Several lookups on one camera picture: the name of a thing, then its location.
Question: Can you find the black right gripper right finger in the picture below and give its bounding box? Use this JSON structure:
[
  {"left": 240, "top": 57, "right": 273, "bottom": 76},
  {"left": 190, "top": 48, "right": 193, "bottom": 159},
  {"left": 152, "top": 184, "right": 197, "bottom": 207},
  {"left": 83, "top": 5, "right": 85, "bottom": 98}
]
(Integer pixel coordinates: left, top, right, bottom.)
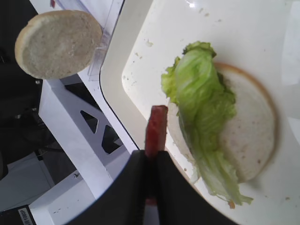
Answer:
[{"left": 156, "top": 151, "right": 235, "bottom": 225}]

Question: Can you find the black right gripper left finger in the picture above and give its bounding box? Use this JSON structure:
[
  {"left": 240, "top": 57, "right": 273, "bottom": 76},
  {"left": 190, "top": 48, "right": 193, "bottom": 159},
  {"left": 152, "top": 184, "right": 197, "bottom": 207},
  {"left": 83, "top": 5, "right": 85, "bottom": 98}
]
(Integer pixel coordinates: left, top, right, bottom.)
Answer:
[{"left": 68, "top": 150, "right": 147, "bottom": 225}]

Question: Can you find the single meat patty slice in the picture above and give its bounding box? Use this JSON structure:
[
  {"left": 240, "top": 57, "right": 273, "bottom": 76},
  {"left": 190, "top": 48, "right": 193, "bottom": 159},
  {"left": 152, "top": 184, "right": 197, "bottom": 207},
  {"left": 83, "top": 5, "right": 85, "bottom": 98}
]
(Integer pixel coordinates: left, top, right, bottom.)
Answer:
[{"left": 145, "top": 105, "right": 168, "bottom": 206}]

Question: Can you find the green lettuce leaf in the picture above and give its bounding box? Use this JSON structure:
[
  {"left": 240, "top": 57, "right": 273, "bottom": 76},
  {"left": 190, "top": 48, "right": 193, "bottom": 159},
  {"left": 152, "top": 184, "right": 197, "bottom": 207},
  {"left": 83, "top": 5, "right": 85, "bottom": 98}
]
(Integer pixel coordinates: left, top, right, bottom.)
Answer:
[{"left": 161, "top": 41, "right": 253, "bottom": 205}]

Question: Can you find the bottom bun slice on tray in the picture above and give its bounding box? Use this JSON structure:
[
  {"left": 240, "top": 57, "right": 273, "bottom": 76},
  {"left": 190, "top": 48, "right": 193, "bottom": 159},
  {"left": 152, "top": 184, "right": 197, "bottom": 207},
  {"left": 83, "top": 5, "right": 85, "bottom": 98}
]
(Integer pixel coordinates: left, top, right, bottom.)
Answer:
[{"left": 166, "top": 62, "right": 279, "bottom": 182}]

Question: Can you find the upright bun half left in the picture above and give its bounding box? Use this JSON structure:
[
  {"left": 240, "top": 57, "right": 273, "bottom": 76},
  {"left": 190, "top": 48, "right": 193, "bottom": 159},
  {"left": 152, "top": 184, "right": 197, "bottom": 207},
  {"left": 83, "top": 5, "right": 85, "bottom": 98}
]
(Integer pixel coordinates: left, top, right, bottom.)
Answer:
[{"left": 15, "top": 10, "right": 103, "bottom": 80}]

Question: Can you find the white rectangular tray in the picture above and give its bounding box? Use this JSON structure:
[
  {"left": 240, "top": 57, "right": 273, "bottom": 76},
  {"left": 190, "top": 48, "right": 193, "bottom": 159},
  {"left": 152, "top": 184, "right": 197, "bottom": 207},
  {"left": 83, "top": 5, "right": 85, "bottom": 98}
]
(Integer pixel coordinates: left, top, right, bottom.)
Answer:
[{"left": 100, "top": 0, "right": 300, "bottom": 225}]

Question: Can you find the white table frame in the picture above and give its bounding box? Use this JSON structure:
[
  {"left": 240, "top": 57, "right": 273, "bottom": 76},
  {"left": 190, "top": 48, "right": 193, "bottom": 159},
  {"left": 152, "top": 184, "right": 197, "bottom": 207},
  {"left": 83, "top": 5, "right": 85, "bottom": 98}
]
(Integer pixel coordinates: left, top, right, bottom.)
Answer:
[{"left": 30, "top": 70, "right": 137, "bottom": 225}]

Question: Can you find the left long clear rail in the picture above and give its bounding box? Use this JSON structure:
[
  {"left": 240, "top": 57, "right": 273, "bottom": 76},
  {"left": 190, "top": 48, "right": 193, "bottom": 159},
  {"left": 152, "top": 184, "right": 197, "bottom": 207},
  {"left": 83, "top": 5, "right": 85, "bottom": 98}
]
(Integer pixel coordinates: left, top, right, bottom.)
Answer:
[{"left": 87, "top": 0, "right": 124, "bottom": 81}]

